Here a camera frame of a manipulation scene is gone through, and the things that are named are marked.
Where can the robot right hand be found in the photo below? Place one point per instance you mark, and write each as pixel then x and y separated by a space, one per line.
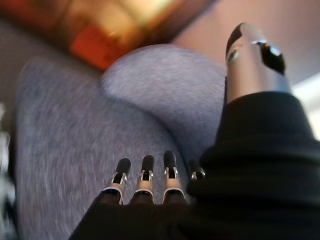
pixel 250 187

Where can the white frilled cushion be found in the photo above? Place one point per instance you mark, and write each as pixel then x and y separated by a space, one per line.
pixel 3 140

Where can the grey fabric armchair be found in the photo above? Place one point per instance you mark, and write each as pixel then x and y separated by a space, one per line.
pixel 75 137

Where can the brown wooden cabinet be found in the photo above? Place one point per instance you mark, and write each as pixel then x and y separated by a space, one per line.
pixel 100 27

